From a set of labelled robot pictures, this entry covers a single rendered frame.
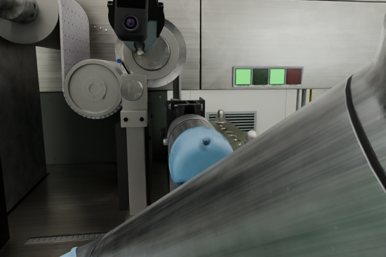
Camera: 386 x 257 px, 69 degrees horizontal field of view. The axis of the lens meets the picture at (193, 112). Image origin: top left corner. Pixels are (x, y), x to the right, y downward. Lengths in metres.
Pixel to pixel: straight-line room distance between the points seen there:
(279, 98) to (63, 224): 3.18
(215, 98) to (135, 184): 2.80
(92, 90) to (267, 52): 0.61
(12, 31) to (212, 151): 0.50
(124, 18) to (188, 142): 0.21
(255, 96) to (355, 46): 2.42
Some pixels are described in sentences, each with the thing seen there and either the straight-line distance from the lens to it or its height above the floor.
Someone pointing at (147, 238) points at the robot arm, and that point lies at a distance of 0.18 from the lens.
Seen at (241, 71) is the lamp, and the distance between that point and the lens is 0.97.
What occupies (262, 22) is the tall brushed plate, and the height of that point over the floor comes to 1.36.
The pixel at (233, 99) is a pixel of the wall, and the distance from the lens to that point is 3.41.
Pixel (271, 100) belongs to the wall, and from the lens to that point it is 3.57.
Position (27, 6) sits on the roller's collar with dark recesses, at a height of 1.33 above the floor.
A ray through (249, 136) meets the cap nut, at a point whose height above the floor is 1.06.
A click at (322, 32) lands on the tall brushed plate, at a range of 1.10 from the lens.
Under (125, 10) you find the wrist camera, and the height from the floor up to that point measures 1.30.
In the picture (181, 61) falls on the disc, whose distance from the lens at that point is 0.61.
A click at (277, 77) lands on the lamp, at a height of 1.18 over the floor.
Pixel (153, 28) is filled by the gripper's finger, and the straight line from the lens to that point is 0.52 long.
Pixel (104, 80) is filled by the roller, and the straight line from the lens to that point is 0.62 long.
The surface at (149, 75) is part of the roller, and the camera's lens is 0.60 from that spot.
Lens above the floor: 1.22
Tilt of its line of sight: 9 degrees down
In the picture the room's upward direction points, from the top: straight up
